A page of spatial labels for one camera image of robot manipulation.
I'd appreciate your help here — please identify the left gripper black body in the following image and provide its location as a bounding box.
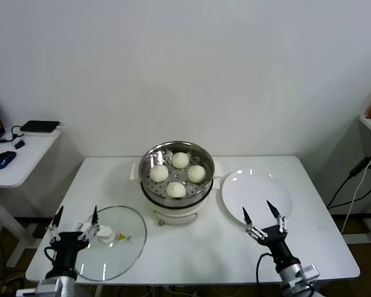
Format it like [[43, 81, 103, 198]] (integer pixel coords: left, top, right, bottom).
[[46, 231, 90, 279]]

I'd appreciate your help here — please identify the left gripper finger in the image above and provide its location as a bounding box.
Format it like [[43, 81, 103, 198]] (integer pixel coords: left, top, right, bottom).
[[48, 205, 64, 243], [77, 205, 100, 241]]

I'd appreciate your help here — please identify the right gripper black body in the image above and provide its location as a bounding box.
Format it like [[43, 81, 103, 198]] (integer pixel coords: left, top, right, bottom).
[[258, 226, 299, 269]]

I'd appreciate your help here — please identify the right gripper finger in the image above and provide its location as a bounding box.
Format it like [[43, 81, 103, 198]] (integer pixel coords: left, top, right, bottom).
[[242, 207, 268, 241], [267, 200, 288, 235]]

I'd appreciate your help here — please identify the white steamed baozi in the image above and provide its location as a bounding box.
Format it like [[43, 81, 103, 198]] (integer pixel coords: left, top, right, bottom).
[[187, 164, 207, 183], [172, 152, 190, 170], [166, 181, 187, 199], [150, 164, 169, 183]]

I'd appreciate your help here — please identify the stainless steel steamer basket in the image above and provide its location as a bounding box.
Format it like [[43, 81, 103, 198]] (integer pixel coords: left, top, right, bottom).
[[138, 140, 215, 202]]

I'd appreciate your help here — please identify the white round plate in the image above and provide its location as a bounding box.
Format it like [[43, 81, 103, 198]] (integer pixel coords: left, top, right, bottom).
[[220, 168, 294, 230]]

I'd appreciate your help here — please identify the white side table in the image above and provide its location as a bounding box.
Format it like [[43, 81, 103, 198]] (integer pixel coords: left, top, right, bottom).
[[0, 125, 69, 269]]

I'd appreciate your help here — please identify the blue computer mouse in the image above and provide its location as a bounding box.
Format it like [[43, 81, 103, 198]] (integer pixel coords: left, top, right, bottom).
[[0, 150, 17, 170]]

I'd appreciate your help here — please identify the flat black box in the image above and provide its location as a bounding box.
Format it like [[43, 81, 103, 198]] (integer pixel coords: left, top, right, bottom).
[[19, 119, 61, 134]]

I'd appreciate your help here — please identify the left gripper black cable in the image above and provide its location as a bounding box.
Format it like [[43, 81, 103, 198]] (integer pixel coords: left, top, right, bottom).
[[44, 246, 57, 267]]

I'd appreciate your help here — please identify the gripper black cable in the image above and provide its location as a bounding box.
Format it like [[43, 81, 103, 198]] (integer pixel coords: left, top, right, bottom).
[[255, 252, 281, 285], [44, 246, 57, 267]]

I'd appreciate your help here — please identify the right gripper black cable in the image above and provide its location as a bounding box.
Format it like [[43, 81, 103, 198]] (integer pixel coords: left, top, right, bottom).
[[255, 252, 281, 285]]

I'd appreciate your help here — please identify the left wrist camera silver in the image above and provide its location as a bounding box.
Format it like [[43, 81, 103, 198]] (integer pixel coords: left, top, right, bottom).
[[36, 277, 63, 293]]

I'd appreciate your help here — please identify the glass lid white handle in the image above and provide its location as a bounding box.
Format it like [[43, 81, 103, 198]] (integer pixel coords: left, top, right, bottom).
[[74, 204, 148, 282]]

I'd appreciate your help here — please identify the thin black cable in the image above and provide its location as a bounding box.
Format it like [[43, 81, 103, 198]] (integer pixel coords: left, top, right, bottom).
[[0, 124, 28, 144]]

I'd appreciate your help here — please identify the black power adapter cable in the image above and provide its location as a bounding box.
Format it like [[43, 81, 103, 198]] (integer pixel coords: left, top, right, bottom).
[[326, 156, 371, 210]]

